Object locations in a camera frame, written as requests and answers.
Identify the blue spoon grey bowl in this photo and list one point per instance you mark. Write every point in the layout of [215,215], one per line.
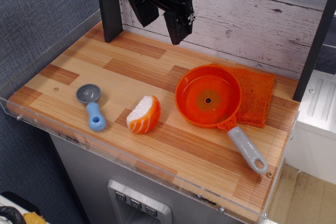
[89,94]

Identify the toy salmon sushi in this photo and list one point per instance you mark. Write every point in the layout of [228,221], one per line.
[145,115]

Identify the orange folded cloth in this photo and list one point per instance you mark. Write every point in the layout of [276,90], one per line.
[255,99]

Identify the grey cabinet with dispenser panel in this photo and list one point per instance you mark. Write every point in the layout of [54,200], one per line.
[112,190]

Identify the white side unit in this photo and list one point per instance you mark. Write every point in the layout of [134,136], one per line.
[311,146]

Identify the yellow object bottom left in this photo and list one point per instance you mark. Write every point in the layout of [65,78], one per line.
[33,218]

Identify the black left vertical post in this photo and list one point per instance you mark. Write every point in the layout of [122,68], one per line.
[111,19]

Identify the black vertical post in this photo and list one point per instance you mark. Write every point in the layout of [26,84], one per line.
[111,19]
[313,54]

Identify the black right vertical post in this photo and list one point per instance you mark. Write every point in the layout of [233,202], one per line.
[313,54]

